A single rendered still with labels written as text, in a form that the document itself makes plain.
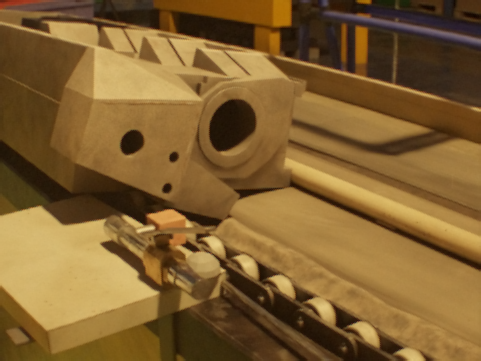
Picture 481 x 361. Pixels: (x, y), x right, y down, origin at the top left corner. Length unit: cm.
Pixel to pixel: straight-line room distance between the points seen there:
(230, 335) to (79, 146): 30
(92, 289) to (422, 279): 39
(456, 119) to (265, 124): 55
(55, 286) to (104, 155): 19
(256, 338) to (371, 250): 29
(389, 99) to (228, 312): 97
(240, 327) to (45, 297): 20
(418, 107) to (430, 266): 71
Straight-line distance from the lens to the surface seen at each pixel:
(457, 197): 118
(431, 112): 157
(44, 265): 82
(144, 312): 74
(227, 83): 104
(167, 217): 84
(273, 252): 95
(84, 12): 284
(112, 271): 79
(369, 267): 92
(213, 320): 75
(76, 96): 91
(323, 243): 98
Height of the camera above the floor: 115
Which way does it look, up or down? 19 degrees down
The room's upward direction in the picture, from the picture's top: 1 degrees clockwise
